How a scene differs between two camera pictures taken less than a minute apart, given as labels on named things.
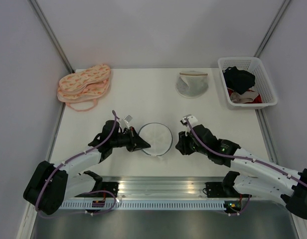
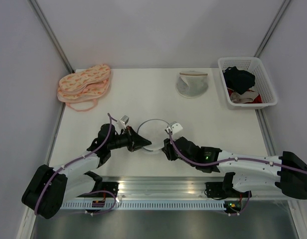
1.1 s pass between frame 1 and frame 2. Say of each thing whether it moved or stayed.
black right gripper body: moved
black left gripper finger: stayed
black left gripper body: stayed
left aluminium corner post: stayed
